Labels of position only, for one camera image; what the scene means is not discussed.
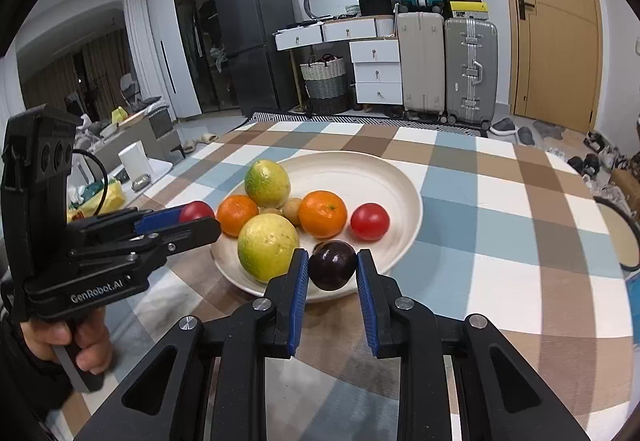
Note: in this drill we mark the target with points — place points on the yellow bag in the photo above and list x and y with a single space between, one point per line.
114 196

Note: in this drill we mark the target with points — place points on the beige slipper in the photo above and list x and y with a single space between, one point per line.
189 146
206 138

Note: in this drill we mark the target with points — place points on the grey slipper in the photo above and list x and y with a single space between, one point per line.
502 126
525 135

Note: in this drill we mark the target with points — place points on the light curtain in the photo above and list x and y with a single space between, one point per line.
137 46

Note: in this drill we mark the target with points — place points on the grey floor mat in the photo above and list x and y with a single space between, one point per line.
548 130

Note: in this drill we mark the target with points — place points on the checked tablecloth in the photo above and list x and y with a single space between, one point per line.
500 271

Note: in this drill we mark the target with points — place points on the beige suitcase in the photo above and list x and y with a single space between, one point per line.
420 61

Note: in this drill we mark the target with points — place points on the small orange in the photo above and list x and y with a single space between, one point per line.
237 216

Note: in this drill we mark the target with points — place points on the large orange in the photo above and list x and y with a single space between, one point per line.
324 213

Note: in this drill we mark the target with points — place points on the silver suitcase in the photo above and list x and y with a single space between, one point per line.
470 71

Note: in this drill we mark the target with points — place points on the pile of shoes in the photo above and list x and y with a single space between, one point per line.
600 166

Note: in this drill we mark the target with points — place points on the dark grey fridge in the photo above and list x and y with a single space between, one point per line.
255 21

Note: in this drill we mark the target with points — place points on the yellow and black shoe box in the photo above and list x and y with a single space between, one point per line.
469 11

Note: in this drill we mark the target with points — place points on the white desk with drawers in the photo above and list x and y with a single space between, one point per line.
377 71

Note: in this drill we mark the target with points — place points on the white cylinder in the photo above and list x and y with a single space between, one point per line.
135 158

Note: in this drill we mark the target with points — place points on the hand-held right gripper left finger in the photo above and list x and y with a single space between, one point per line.
298 311

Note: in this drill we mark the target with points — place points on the cream round plate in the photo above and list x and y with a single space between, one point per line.
380 181

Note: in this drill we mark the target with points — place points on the glass door wardrobe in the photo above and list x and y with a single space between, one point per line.
195 21

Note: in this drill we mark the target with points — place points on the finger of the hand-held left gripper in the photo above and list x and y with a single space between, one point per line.
160 222
195 236

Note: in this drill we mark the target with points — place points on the person's left hand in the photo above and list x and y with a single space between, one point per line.
95 341

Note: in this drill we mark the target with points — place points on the dark purple fruit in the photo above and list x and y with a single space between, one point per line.
332 266

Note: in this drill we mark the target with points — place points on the red tomato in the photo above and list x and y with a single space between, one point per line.
370 221
197 210

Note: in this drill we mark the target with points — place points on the person's left forearm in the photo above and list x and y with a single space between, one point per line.
30 386

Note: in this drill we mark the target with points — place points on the round tray, dark rim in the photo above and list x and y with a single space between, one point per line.
617 236

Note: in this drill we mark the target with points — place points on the small grey pouch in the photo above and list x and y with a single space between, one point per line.
141 182

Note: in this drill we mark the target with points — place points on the black storage box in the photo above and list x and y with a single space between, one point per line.
377 6

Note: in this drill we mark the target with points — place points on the woven basket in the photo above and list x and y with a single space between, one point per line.
325 81

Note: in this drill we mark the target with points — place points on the wooden door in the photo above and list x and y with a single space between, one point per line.
555 46

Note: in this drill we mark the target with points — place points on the grey office chair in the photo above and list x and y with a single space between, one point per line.
131 91

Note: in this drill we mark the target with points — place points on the white tall cabinet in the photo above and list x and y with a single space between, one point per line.
162 21

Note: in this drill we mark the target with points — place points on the small brown fruit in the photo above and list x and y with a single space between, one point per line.
292 212
270 211

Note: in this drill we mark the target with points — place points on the yellow-green citrus fruit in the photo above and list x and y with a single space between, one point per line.
267 183
265 246

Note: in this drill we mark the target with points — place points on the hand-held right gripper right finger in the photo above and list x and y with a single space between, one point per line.
367 316

